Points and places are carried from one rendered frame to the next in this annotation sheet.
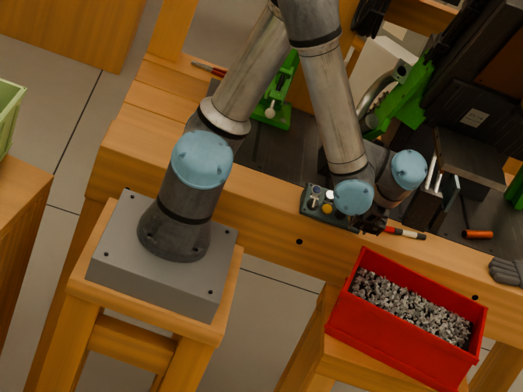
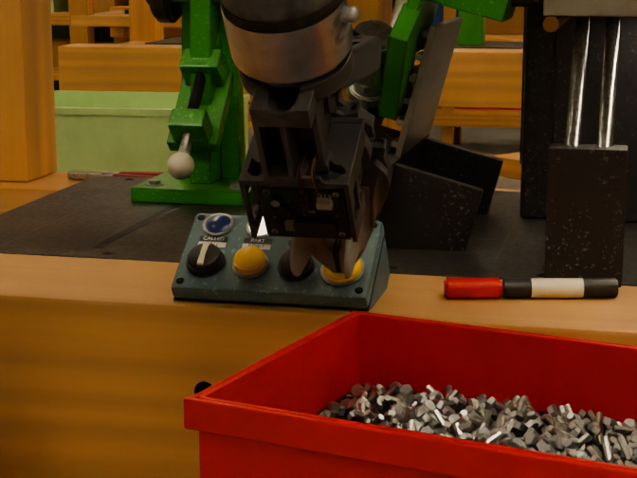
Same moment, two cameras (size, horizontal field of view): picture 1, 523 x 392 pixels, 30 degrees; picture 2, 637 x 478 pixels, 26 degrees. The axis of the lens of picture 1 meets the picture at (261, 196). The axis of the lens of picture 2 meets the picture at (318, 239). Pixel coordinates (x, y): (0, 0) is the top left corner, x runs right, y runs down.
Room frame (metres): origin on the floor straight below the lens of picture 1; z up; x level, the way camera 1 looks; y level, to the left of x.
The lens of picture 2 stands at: (1.08, -0.55, 1.15)
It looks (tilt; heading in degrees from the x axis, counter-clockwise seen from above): 12 degrees down; 21
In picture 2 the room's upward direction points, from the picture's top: straight up
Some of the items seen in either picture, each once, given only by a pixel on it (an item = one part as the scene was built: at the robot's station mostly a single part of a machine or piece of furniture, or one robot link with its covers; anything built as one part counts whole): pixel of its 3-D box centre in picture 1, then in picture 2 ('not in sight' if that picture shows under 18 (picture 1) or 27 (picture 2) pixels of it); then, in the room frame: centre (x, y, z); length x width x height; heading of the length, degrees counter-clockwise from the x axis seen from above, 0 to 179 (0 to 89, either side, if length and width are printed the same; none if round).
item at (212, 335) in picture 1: (160, 268); not in sight; (1.66, 0.13, 0.83); 0.32 x 0.32 x 0.04; 5
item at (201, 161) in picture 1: (197, 172); not in sight; (1.66, 0.13, 1.08); 0.13 x 0.12 x 0.14; 4
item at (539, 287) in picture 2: (401, 232); (530, 287); (2.08, -0.35, 0.91); 0.13 x 0.02 x 0.02; 111
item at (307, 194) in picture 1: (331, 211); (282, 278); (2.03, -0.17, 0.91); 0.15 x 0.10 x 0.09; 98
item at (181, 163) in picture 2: (272, 106); (185, 149); (2.34, 0.07, 0.96); 0.06 x 0.03 x 0.06; 8
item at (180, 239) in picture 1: (179, 219); not in sight; (1.65, 0.13, 0.96); 0.15 x 0.15 x 0.10
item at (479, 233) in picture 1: (477, 234); not in sight; (2.22, -0.54, 0.91); 0.09 x 0.02 x 0.02; 127
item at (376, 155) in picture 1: (356, 159); not in sight; (1.79, -0.15, 1.18); 0.11 x 0.11 x 0.08; 4
